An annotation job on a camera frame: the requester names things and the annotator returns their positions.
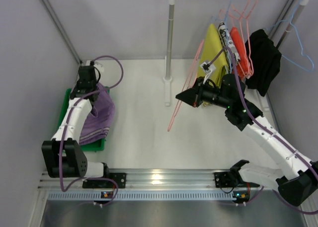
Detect pink wire hanger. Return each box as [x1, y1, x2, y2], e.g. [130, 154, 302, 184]
[167, 39, 204, 132]

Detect purple trousers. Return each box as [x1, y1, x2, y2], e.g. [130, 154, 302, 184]
[79, 83, 115, 146]

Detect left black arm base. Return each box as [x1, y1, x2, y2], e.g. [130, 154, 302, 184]
[82, 172, 127, 189]

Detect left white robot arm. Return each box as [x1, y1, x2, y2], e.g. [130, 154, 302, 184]
[41, 65, 107, 178]

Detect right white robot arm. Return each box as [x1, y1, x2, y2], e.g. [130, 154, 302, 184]
[176, 74, 318, 207]

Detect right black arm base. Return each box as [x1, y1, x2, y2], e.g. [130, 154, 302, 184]
[214, 171, 237, 189]

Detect yellow-green trousers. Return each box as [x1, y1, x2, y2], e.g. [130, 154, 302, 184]
[199, 24, 228, 88]

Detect pink hanger pair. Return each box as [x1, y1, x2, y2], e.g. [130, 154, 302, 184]
[230, 0, 258, 78]

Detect light blue empty hanger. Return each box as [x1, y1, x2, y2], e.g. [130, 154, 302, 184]
[263, 0, 316, 73]

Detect orange patterned cloth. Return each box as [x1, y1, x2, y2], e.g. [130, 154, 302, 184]
[230, 27, 251, 79]

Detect black white patterned cloth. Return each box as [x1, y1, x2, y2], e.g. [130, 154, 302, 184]
[218, 22, 240, 65]

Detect black garment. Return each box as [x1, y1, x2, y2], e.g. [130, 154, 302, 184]
[245, 29, 282, 97]

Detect green plastic bin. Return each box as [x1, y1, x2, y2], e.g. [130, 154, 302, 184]
[57, 86, 111, 152]

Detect rack vertical post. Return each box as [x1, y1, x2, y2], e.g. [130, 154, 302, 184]
[163, 0, 176, 107]

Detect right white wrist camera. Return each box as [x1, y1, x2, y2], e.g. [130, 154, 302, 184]
[200, 61, 216, 83]

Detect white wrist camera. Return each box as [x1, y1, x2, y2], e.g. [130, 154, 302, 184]
[85, 60, 104, 73]
[200, 61, 216, 83]

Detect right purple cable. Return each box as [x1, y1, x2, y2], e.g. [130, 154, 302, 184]
[208, 47, 318, 215]

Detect purple cable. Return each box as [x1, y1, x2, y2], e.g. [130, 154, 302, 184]
[208, 47, 318, 215]
[59, 55, 124, 208]

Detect aluminium mounting rail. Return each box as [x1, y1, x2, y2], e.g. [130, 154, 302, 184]
[38, 168, 281, 190]

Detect blue wire hanger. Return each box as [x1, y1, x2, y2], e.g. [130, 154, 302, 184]
[214, 0, 233, 74]

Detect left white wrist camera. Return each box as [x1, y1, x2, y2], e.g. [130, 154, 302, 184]
[85, 60, 104, 73]

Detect grey slotted cable duct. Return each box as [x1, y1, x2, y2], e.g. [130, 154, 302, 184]
[47, 190, 247, 201]

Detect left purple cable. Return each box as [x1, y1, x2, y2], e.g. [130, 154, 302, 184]
[59, 55, 124, 208]

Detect aluminium frame strut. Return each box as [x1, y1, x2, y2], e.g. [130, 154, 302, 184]
[40, 0, 82, 65]

